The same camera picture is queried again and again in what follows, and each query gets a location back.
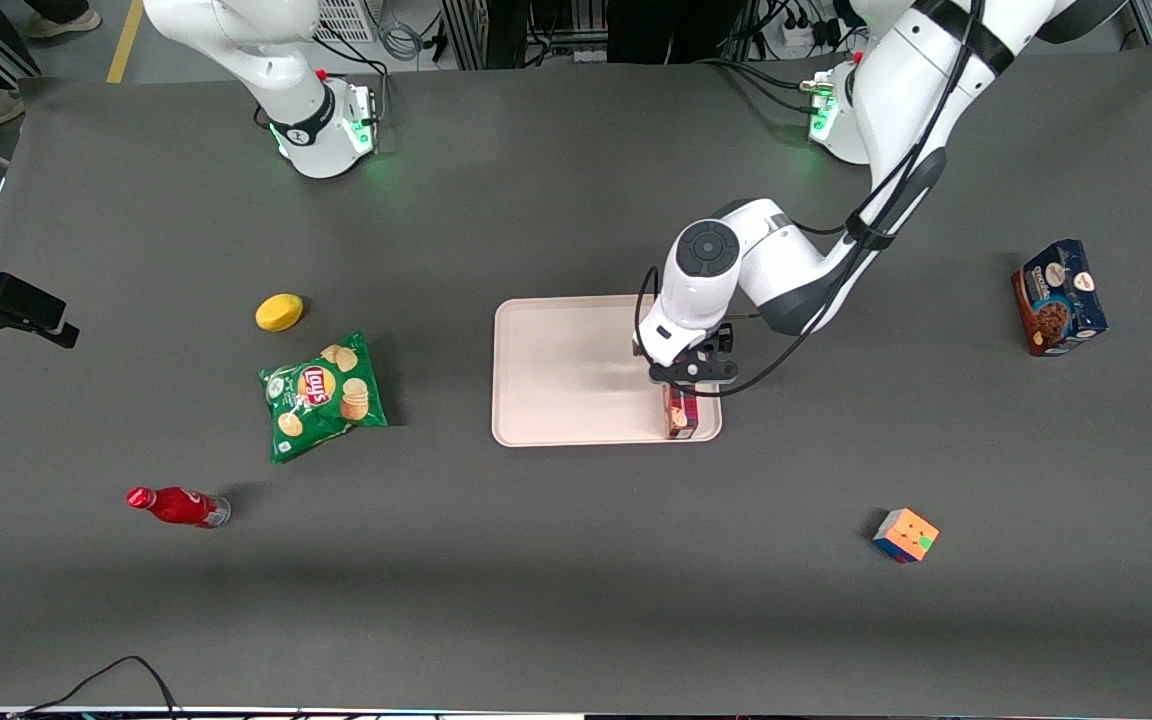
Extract red tartan cookie box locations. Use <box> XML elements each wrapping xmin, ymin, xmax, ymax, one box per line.
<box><xmin>664</xmin><ymin>385</ymin><xmax>701</xmax><ymax>441</ymax></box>

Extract white perforated box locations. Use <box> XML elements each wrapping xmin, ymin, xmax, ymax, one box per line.
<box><xmin>314</xmin><ymin>0</ymin><xmax>379</xmax><ymax>43</ymax></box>

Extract dark clothed person legs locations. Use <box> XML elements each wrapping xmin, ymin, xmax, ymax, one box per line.
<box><xmin>604</xmin><ymin>0</ymin><xmax>742</xmax><ymax>66</ymax></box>

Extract multicoloured puzzle cube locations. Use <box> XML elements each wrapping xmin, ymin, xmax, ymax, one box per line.
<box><xmin>872</xmin><ymin>507</ymin><xmax>940</xmax><ymax>564</ymax></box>

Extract red cola bottle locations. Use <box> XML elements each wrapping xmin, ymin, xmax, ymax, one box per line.
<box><xmin>126</xmin><ymin>486</ymin><xmax>232</xmax><ymax>529</ymax></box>

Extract white plastic tray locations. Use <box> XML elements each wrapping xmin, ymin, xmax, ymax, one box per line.
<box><xmin>492</xmin><ymin>293</ymin><xmax>724</xmax><ymax>448</ymax></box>

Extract yellow lemon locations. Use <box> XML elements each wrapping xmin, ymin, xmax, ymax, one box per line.
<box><xmin>255</xmin><ymin>293</ymin><xmax>305</xmax><ymax>332</ymax></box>

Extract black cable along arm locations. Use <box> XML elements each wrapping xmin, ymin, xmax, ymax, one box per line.
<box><xmin>633</xmin><ymin>0</ymin><xmax>989</xmax><ymax>399</ymax></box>

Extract blue chocolate cookie box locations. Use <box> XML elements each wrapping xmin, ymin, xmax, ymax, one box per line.
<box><xmin>1011</xmin><ymin>238</ymin><xmax>1109</xmax><ymax>358</ymax></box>

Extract green potato chips bag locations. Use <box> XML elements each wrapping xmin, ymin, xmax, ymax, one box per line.
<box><xmin>258</xmin><ymin>330</ymin><xmax>389</xmax><ymax>464</ymax></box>

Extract white power strip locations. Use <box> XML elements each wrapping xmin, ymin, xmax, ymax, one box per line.
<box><xmin>781</xmin><ymin>18</ymin><xmax>839</xmax><ymax>53</ymax></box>

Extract coiled grey cable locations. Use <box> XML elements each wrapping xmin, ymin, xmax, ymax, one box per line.
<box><xmin>378</xmin><ymin>18</ymin><xmax>424</xmax><ymax>63</ymax></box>

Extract black cables behind base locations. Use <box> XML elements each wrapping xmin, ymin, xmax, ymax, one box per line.
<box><xmin>701</xmin><ymin>55</ymin><xmax>837</xmax><ymax>116</ymax></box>

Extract thin black floor cable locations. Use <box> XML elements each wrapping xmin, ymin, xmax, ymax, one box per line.
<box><xmin>11</xmin><ymin>655</ymin><xmax>182</xmax><ymax>720</ymax></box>

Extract aluminium frame post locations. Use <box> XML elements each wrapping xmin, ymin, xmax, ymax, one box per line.
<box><xmin>441</xmin><ymin>0</ymin><xmax>489</xmax><ymax>71</ymax></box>

